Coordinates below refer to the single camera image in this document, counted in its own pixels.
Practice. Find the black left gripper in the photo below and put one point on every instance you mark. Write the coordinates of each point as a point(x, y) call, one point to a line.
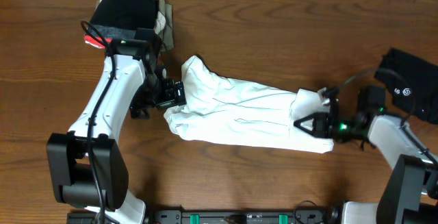
point(168, 99)

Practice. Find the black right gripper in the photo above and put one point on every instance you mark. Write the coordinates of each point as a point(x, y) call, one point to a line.
point(320, 125)

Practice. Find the white t-shirt pixel print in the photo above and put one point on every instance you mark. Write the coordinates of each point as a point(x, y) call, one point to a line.
point(230, 111)

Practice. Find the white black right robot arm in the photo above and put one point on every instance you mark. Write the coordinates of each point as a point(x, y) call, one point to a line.
point(414, 173)

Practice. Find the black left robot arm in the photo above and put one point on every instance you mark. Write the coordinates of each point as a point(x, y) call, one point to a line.
point(86, 166)

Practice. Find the olive grey folded garment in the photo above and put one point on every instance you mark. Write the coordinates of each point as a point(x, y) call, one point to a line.
point(167, 33)

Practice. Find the black folded garment pink trim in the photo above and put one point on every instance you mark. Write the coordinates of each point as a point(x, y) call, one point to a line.
point(110, 10)

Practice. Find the black t-shirt white logo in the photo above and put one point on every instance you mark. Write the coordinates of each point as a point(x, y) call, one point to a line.
point(416, 90)

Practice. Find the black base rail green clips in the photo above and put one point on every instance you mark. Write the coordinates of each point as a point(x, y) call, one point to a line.
point(305, 213)

